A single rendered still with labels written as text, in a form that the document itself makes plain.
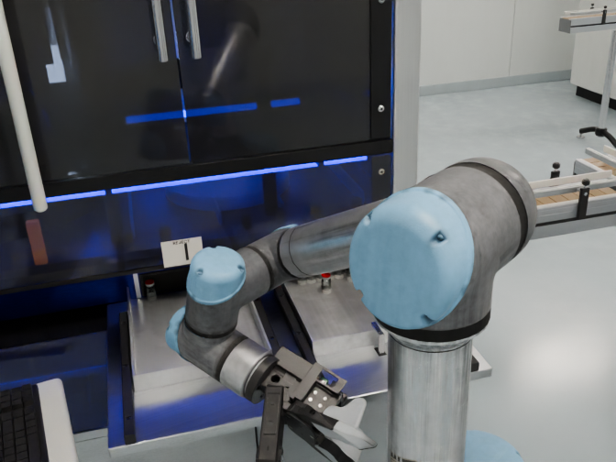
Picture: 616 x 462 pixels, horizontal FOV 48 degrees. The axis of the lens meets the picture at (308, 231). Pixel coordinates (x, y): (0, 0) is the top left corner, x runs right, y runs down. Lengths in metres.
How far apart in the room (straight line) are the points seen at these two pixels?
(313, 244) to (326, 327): 0.54
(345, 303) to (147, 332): 0.43
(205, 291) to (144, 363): 0.50
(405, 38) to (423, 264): 0.91
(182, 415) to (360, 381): 0.32
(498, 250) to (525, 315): 2.55
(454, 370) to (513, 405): 1.99
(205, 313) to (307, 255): 0.16
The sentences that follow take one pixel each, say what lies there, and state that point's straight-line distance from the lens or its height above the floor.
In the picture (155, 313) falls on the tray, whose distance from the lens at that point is 1.55.
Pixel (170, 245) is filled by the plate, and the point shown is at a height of 1.04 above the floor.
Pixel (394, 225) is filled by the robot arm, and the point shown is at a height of 1.42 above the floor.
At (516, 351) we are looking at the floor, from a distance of 2.96.
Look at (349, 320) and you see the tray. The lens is 1.46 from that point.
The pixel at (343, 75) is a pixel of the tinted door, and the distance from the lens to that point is 1.44.
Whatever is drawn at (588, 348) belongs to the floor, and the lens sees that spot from 3.05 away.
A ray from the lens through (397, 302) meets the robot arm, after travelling 0.63.
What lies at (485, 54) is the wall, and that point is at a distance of 6.91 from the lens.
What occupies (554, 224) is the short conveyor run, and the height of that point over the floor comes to 0.88.
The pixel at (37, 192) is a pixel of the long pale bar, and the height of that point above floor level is 1.22.
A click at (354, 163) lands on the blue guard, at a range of 1.49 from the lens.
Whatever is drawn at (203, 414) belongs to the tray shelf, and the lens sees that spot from 1.25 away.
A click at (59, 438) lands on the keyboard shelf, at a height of 0.80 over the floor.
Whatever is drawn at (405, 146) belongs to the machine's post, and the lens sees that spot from 1.52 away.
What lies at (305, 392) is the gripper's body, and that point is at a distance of 0.94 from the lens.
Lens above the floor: 1.67
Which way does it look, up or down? 25 degrees down
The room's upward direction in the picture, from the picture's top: 3 degrees counter-clockwise
